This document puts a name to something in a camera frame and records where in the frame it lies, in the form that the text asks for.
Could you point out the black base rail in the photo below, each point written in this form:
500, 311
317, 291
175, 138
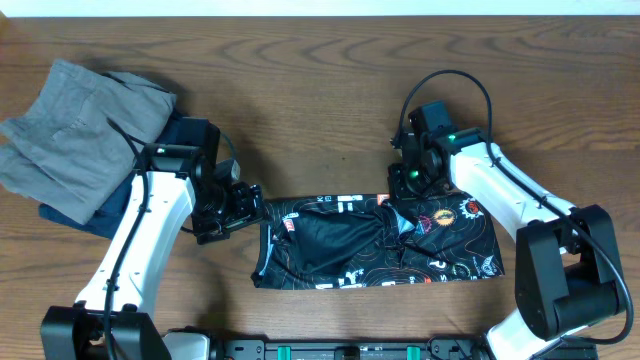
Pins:
432, 349

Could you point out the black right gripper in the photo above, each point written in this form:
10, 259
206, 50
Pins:
400, 189

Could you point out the black patterned sports jersey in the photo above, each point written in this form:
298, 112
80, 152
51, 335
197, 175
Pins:
359, 241

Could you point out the folded dark blue garment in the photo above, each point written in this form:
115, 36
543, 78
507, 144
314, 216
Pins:
105, 220

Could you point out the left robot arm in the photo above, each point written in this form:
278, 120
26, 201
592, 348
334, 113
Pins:
112, 317

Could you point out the folded grey shorts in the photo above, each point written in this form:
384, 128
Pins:
63, 153

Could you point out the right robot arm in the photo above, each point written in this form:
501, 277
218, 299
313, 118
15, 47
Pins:
568, 273

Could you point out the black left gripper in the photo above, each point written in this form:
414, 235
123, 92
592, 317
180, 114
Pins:
250, 210

